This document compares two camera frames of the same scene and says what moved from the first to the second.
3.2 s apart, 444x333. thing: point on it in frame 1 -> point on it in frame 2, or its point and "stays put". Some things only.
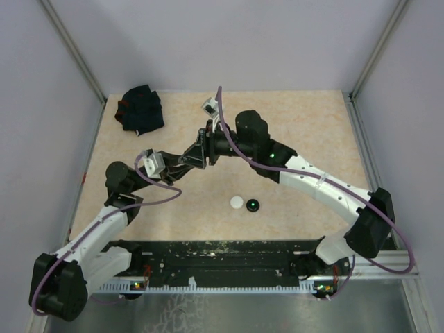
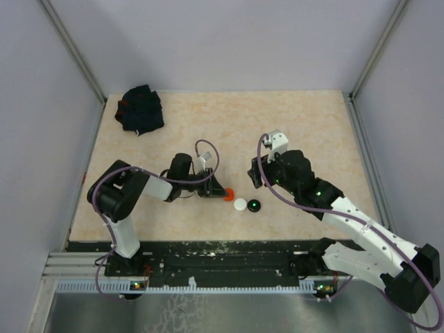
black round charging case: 252,205 stays put
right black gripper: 206,141 -> 267,166
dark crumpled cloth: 140,109 stays put
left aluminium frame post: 73,47 stays put
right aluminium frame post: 401,7 stays put
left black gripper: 172,173 -> 212,188
